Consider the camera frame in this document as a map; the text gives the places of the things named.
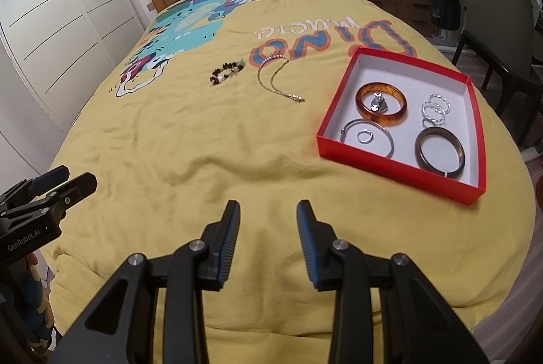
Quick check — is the silver wristwatch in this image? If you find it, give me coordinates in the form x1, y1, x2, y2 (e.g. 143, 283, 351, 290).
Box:
369, 92, 388, 114

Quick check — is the silver twisted bracelet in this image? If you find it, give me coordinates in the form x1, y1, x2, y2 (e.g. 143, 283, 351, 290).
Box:
420, 93, 452, 130

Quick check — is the red jewelry box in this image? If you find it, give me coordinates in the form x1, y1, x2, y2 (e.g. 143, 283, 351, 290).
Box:
317, 48, 487, 205

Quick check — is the gloved left hand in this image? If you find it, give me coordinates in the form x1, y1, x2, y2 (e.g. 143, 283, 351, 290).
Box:
1, 254, 53, 363

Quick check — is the thin silver bangle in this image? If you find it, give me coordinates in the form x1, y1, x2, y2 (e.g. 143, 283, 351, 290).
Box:
340, 119, 395, 158

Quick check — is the amber tortoise bangle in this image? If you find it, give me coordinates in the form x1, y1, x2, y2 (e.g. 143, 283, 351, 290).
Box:
354, 83, 408, 126

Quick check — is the yellow dinosaur bedspread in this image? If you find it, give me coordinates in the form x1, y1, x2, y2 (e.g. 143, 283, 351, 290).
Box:
43, 0, 536, 363

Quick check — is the dark grey bangle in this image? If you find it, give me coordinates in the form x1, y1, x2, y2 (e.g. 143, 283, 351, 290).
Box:
414, 127, 466, 179

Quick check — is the white wardrobe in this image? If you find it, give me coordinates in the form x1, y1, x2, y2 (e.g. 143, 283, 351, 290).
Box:
0, 0, 146, 178

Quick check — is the grey chair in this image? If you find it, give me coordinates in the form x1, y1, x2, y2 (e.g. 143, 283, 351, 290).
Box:
452, 0, 542, 145

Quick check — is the long silver chain necklace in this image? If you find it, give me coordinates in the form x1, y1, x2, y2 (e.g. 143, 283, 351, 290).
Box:
256, 54, 307, 104

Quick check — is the brown beaded bracelet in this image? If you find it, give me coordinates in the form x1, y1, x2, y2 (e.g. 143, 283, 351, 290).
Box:
208, 58, 248, 87

